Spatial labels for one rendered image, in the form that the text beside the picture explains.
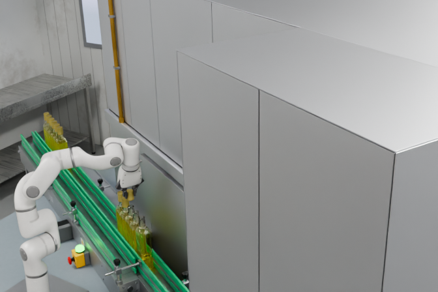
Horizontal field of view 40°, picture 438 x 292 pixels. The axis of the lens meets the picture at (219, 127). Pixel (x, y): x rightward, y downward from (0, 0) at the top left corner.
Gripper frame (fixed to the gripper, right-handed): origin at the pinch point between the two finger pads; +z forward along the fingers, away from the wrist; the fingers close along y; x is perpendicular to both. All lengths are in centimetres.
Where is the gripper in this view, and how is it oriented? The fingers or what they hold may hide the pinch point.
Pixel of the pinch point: (129, 192)
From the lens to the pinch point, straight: 273.3
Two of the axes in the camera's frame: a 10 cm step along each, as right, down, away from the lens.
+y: -8.5, 2.2, -4.8
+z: -1.1, 8.1, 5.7
